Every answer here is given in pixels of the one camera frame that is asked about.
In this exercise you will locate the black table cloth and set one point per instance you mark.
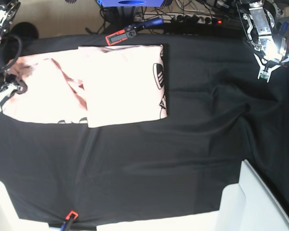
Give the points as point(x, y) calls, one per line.
point(219, 113)

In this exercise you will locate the pink T-shirt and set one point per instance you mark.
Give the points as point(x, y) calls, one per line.
point(97, 86)

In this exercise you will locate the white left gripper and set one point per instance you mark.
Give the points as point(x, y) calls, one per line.
point(269, 63)

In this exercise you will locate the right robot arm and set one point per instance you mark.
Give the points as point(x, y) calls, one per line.
point(8, 10)

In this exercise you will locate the red clamp front edge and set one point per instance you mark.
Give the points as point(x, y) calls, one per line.
point(69, 220)

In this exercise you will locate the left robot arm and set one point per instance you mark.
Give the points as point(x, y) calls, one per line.
point(267, 41)

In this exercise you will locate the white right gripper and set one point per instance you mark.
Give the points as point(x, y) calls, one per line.
point(9, 85)

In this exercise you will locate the blue box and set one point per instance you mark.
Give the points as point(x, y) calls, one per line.
point(136, 3)

